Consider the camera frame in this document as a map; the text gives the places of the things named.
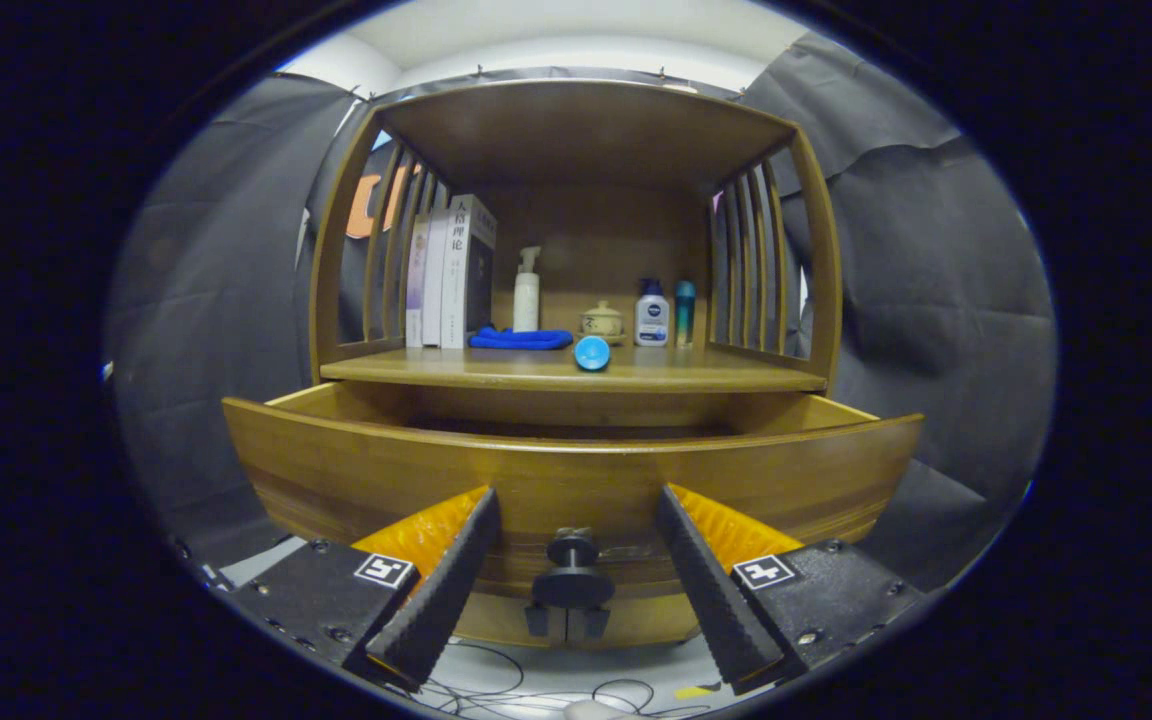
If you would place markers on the teal slim bottle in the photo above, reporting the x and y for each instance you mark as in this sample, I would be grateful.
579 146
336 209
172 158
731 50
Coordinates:
685 310

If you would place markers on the blue folded cloth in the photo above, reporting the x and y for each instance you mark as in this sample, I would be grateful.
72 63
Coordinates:
521 340

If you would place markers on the wooden cabinet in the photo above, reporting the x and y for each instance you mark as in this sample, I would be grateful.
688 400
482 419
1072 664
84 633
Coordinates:
596 230

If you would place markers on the yellow floor tape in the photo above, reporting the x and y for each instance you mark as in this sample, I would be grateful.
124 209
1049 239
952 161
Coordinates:
696 691

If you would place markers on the beige lidded teacup with saucer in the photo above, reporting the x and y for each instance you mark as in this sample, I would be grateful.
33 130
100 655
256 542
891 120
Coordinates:
603 322

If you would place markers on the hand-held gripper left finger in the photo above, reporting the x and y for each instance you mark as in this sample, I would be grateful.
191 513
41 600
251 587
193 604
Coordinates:
451 590

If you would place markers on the wooden cabinet door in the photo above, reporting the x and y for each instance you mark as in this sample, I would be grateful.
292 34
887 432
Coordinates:
496 625
646 625

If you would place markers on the wooden countertop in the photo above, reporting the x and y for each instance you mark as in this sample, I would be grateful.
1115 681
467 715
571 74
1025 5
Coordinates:
696 365

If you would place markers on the white book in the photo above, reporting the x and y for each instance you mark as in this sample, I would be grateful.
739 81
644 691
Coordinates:
433 290

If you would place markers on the white lotion bottle blue cap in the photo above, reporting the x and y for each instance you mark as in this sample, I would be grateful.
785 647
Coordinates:
652 320

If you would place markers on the dark cover book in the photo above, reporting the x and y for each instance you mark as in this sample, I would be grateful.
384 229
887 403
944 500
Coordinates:
476 270

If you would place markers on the white pump bottle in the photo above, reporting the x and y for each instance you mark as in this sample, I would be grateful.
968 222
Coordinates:
527 300

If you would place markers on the blue white cosmetic tube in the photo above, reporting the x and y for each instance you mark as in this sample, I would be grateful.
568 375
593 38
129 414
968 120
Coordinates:
592 353

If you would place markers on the black drawer knob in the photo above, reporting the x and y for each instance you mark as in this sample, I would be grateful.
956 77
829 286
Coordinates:
573 585

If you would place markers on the pale pink book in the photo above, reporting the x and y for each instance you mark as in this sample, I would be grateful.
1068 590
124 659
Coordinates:
415 295

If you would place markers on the wooden drawer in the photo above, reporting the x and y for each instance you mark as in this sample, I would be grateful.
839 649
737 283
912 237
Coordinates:
576 480

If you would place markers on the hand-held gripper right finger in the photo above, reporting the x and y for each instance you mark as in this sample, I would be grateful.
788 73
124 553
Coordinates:
711 590

